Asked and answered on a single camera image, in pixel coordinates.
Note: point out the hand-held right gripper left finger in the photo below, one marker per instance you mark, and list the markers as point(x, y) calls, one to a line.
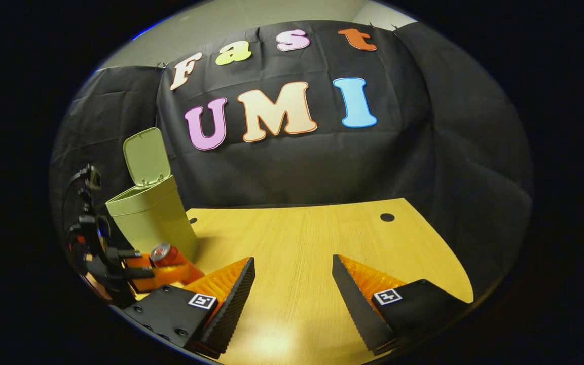
point(226, 314)

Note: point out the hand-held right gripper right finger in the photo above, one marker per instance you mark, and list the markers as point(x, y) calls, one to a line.
point(355, 312)

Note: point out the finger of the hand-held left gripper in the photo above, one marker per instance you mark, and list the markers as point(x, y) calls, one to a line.
point(170, 276)
point(137, 259)

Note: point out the red pop can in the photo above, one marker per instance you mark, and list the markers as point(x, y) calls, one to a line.
point(164, 255)

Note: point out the green desktop garbage bin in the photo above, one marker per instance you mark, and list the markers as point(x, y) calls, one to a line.
point(152, 218)

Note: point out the wooden desktop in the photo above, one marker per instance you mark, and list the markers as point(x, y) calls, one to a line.
point(312, 243)

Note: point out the black backdrop cloth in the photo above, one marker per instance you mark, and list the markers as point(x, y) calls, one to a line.
point(424, 126)

